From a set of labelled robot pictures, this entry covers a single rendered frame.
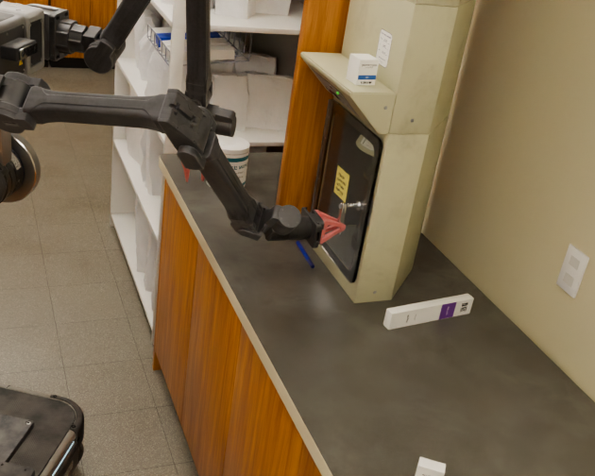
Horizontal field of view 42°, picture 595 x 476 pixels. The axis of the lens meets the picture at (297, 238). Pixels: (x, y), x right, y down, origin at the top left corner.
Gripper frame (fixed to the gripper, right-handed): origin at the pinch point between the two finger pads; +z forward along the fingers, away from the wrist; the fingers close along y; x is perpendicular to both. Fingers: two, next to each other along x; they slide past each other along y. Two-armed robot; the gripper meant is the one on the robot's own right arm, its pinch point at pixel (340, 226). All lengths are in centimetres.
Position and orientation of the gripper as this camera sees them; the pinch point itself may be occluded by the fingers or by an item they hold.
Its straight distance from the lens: 197.7
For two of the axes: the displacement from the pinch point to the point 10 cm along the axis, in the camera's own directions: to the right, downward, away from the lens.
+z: 9.3, -0.5, 3.7
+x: -1.4, 8.7, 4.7
